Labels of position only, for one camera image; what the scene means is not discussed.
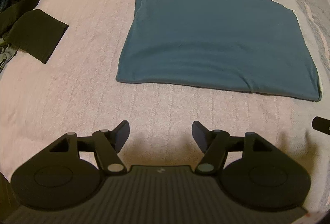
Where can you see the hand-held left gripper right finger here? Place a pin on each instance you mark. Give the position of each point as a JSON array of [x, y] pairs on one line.
[[199, 136]]

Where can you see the blue and white printed shirt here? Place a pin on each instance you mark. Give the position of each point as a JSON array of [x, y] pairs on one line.
[[214, 43]]

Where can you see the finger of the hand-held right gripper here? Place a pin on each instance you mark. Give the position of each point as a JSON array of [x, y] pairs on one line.
[[321, 125]]

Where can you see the black pants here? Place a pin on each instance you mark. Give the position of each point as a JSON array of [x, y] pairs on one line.
[[33, 30]]

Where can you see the pink and grey bedspread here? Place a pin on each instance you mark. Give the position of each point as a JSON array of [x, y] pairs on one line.
[[77, 90]]

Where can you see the grey garment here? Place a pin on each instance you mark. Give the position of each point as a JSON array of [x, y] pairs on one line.
[[6, 56]]

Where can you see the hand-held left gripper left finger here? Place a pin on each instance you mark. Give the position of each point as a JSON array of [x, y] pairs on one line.
[[124, 133]]

